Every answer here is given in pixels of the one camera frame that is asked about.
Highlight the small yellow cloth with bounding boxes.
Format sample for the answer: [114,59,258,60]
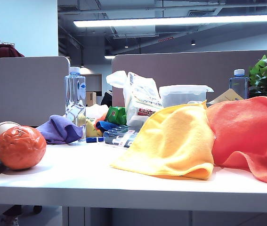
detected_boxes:
[85,117,103,138]

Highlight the yellow microfibre cloth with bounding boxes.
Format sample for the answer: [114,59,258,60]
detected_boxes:
[111,101,215,181]

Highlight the cardboard box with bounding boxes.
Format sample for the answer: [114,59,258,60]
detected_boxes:
[85,91,97,107]

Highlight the white plastic bag with packet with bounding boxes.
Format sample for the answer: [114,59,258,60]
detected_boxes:
[106,70,164,127]

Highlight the brown cardboard envelope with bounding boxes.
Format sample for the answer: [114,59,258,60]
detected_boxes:
[207,88,244,104]

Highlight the transparent plastic lidded container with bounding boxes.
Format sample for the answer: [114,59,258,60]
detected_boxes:
[159,84,214,108]

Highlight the desk partition panel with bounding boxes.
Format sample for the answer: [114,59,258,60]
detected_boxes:
[111,50,267,103]
[0,56,71,127]

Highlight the small orange cloth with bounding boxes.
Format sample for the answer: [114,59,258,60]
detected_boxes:
[95,113,108,123]

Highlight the black jacket white stripes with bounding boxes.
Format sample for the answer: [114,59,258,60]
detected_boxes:
[100,90,113,108]

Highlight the blue cloth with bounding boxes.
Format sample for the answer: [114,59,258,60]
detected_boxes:
[95,121,115,133]

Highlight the long ceiling light strip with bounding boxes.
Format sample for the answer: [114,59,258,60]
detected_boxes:
[73,14,267,28]

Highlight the square water bottle blue cap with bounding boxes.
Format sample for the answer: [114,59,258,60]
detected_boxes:
[229,68,249,99]
[64,66,87,139]

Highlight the orange microfibre cloth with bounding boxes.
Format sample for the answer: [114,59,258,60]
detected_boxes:
[206,96,267,188]

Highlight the orange wrapped ball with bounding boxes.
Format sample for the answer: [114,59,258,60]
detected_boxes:
[0,126,47,170]

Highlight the purple microfibre cloth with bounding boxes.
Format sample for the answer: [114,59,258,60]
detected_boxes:
[36,114,84,145]

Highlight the maroon backpack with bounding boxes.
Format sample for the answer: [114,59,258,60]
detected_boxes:
[0,36,25,59]

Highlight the green snack packet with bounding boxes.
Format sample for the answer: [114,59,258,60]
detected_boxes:
[105,105,127,125]

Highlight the white bag green print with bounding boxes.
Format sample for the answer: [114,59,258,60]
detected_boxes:
[85,104,109,120]

